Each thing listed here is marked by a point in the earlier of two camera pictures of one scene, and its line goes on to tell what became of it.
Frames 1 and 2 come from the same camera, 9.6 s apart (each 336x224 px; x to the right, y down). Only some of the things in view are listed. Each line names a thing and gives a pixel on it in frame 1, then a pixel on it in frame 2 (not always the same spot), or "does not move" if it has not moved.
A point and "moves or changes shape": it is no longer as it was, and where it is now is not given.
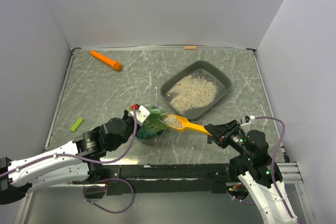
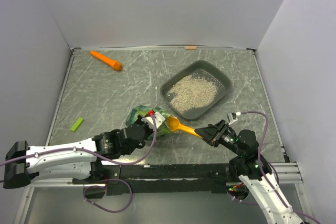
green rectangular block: [77, 124] does not move
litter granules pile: [191, 92] does not move
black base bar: [159, 179] does not move
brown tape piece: [190, 48] does not move
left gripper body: [130, 125] -> [149, 131]
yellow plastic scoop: [178, 122] moves or changes shape
